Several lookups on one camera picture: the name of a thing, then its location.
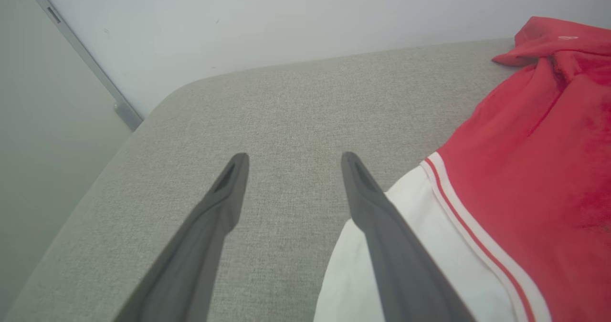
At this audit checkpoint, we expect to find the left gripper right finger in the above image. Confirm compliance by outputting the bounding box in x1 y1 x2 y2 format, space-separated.
341 151 478 322

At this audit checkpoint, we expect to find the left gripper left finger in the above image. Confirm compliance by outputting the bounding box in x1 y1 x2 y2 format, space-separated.
114 153 250 322

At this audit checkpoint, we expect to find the red and white basketball jersey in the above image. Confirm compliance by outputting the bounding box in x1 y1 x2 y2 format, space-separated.
313 17 611 322

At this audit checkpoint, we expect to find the grey metal wall post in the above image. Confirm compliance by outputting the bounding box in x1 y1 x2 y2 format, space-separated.
19 0 144 132

